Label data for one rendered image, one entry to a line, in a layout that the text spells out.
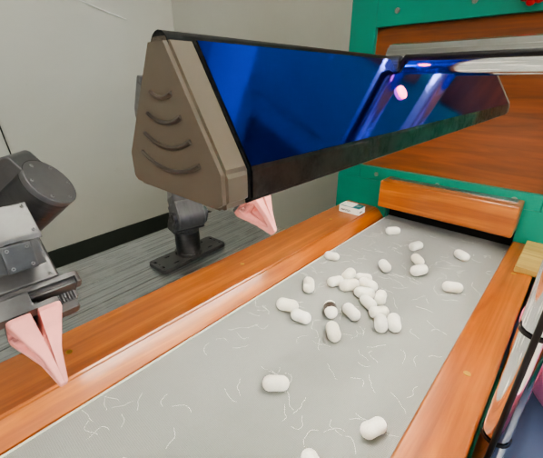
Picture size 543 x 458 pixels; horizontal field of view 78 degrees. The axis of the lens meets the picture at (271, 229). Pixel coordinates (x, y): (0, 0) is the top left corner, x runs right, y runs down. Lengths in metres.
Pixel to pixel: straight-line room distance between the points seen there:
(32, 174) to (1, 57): 1.92
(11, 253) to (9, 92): 2.00
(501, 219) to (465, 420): 0.50
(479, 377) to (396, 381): 0.10
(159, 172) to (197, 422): 0.32
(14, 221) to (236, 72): 0.26
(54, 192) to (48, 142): 1.97
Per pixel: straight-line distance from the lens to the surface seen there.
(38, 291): 0.42
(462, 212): 0.86
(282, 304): 0.57
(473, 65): 0.32
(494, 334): 0.59
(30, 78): 2.36
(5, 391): 0.53
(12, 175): 0.42
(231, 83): 0.17
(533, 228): 0.91
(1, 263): 0.36
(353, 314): 0.56
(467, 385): 0.49
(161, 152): 0.18
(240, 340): 0.53
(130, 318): 0.57
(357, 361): 0.51
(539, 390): 0.64
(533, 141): 0.89
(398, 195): 0.90
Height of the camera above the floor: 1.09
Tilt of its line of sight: 24 degrees down
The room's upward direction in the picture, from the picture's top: straight up
